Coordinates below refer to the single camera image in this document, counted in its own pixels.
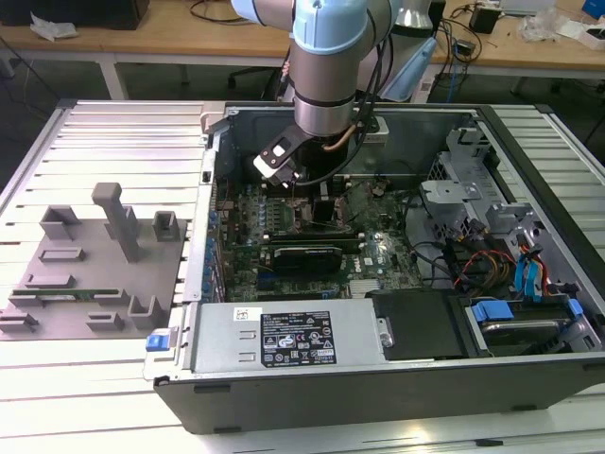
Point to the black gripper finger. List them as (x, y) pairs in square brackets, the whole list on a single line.
[(323, 210)]

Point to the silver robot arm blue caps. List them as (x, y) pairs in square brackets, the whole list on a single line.
[(326, 71)]

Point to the CPU socket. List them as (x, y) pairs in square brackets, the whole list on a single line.
[(302, 218)]

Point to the black graphics card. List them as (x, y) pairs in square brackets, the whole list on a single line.
[(307, 260)]

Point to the green motherboard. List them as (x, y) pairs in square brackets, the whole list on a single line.
[(392, 215)]

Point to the silver metal drive cage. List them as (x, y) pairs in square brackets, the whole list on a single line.
[(449, 191)]

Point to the black plastic shroud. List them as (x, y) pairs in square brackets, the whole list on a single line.
[(416, 326)]

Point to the grey power supply unit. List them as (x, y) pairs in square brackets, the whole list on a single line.
[(227, 340)]

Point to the black box blue edge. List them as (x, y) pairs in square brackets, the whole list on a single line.
[(438, 14)]

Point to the open black PC case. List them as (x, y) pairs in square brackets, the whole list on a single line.
[(331, 402)]

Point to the blue case latch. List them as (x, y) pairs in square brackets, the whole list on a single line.
[(157, 343)]

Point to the small black power adapter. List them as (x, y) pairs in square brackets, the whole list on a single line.
[(484, 20)]

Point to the hard disk in blue carrier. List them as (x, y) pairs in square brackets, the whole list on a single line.
[(520, 331)]

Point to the grey parts rack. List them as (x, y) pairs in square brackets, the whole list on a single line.
[(94, 284)]

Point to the clear plastic bag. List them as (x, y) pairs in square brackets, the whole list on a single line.
[(539, 26)]

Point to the flat grey device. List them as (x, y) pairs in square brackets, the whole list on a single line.
[(527, 5)]

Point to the green RAM stick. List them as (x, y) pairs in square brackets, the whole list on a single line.
[(71, 296)]

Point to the white cardboard box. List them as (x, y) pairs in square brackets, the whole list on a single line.
[(574, 28)]

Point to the black computer tower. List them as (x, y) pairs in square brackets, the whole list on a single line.
[(71, 12)]

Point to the crumpled white paper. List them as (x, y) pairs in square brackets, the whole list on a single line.
[(52, 28)]

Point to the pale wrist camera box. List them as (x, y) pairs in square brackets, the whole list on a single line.
[(380, 132)]

